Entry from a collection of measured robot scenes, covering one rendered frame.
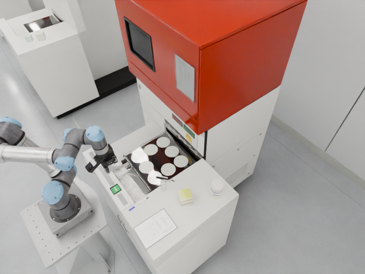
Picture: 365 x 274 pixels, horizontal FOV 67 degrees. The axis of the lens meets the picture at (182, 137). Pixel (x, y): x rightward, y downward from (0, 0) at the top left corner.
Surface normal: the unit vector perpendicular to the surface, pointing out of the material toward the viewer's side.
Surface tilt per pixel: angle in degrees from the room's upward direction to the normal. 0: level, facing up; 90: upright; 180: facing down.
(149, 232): 0
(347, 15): 90
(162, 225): 0
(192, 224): 0
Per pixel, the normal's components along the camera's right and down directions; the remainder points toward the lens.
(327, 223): -0.03, -0.64
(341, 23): -0.79, 0.48
